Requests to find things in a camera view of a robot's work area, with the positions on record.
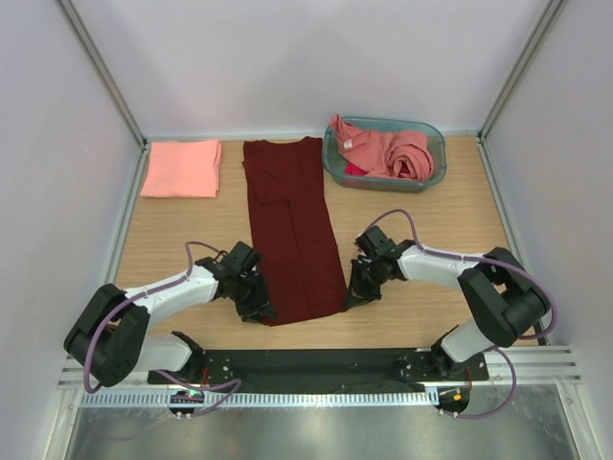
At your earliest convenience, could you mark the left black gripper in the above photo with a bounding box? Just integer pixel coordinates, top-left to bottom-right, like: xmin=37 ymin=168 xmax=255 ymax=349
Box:
xmin=231 ymin=272 xmax=276 ymax=324

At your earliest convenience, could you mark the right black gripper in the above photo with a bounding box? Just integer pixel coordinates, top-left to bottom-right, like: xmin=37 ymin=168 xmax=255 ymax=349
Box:
xmin=344 ymin=258 xmax=386 ymax=310

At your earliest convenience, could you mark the dark red t shirt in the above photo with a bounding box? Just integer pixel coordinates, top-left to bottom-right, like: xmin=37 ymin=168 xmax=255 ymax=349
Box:
xmin=242 ymin=137 xmax=347 ymax=326

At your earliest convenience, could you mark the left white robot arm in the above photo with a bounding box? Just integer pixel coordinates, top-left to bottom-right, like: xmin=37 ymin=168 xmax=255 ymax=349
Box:
xmin=63 ymin=241 xmax=277 ymax=394

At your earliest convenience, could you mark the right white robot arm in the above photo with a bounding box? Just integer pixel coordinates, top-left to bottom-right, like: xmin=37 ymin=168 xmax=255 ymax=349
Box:
xmin=344 ymin=225 xmax=551 ymax=380

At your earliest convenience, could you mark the bright red t shirt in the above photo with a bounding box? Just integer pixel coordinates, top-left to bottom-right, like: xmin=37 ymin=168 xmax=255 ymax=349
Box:
xmin=344 ymin=163 xmax=367 ymax=176

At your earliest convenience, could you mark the teal plastic basket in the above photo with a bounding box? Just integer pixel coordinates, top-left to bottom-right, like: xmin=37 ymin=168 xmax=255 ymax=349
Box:
xmin=322 ymin=115 xmax=447 ymax=193

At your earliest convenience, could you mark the crumpled pink t shirt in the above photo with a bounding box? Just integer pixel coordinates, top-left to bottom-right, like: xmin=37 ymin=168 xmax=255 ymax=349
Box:
xmin=329 ymin=115 xmax=434 ymax=181

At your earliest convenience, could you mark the folded salmon pink t shirt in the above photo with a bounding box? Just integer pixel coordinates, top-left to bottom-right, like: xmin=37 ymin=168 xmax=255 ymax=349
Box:
xmin=140 ymin=139 xmax=221 ymax=198

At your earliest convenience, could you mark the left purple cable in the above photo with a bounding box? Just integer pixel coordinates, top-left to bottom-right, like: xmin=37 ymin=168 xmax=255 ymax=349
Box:
xmin=83 ymin=240 xmax=243 ymax=418

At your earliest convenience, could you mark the purple cable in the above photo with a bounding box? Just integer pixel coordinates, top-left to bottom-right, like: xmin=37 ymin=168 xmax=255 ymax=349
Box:
xmin=366 ymin=208 xmax=560 ymax=420
xmin=83 ymin=240 xmax=243 ymax=418

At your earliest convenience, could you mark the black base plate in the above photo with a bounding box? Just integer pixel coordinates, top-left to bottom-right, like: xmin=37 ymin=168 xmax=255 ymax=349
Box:
xmin=146 ymin=347 xmax=490 ymax=390

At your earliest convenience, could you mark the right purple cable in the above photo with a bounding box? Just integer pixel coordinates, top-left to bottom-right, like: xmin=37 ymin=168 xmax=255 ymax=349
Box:
xmin=366 ymin=208 xmax=560 ymax=420

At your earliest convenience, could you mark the white slotted cable duct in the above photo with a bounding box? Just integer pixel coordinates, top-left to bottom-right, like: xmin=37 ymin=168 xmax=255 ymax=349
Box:
xmin=80 ymin=387 xmax=439 ymax=408

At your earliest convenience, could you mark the aluminium front rail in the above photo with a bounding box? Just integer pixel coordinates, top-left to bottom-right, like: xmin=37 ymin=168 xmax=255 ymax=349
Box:
xmin=57 ymin=346 xmax=581 ymax=390

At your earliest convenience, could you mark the right aluminium corner post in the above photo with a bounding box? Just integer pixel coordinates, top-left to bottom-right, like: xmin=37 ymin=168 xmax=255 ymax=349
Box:
xmin=476 ymin=0 xmax=571 ymax=141

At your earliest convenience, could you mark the aluminium corner post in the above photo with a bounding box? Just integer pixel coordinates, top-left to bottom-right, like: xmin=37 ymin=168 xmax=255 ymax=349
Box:
xmin=56 ymin=0 xmax=148 ymax=148
xmin=476 ymin=0 xmax=571 ymax=141

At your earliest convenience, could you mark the left aluminium corner post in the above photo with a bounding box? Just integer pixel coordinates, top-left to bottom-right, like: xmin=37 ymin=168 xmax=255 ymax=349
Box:
xmin=56 ymin=0 xmax=148 ymax=148

